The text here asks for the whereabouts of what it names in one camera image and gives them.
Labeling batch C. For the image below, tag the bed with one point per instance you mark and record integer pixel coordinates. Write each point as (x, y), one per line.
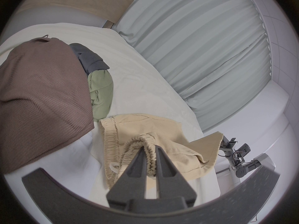
(140, 83)

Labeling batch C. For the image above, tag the pale grey curtain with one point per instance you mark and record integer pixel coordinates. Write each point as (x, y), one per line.
(233, 90)
(186, 31)

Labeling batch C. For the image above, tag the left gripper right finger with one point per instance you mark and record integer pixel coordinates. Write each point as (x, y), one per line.
(175, 189)

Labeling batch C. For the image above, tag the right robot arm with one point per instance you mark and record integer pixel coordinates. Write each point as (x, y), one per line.
(264, 162)

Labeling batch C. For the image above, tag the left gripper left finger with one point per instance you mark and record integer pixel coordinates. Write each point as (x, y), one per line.
(125, 190)

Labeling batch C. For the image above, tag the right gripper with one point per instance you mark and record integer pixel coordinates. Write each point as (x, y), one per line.
(227, 152)

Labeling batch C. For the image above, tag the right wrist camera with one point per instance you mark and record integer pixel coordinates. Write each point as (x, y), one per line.
(244, 148)

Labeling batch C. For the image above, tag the tan shorts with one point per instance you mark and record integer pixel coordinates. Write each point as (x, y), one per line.
(172, 148)

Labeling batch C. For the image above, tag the white garment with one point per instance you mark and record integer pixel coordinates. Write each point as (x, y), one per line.
(70, 155)

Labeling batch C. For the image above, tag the black garment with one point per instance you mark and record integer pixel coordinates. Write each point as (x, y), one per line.
(88, 57)

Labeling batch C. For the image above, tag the green garment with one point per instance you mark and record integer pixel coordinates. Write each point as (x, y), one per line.
(100, 92)

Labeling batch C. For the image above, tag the brown garment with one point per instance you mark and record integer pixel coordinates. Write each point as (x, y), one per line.
(42, 97)

